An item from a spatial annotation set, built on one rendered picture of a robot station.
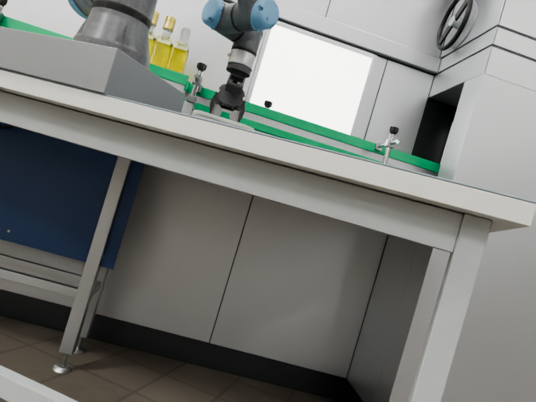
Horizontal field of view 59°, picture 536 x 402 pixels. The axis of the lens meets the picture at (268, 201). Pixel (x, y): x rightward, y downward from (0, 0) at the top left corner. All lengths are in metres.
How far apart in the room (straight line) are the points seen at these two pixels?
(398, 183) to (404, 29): 1.35
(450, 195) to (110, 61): 0.61
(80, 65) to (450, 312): 0.74
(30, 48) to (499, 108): 1.32
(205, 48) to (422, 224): 1.24
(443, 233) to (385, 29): 1.33
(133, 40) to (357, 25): 1.14
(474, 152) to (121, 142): 1.10
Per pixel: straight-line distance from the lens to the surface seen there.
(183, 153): 0.84
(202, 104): 1.59
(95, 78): 0.91
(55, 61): 0.97
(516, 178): 1.68
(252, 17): 1.24
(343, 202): 0.76
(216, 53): 1.80
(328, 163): 0.72
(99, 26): 0.99
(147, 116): 0.84
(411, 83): 1.97
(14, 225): 1.58
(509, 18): 1.75
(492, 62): 1.69
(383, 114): 1.90
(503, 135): 1.67
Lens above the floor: 0.63
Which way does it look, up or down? 1 degrees up
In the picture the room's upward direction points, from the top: 17 degrees clockwise
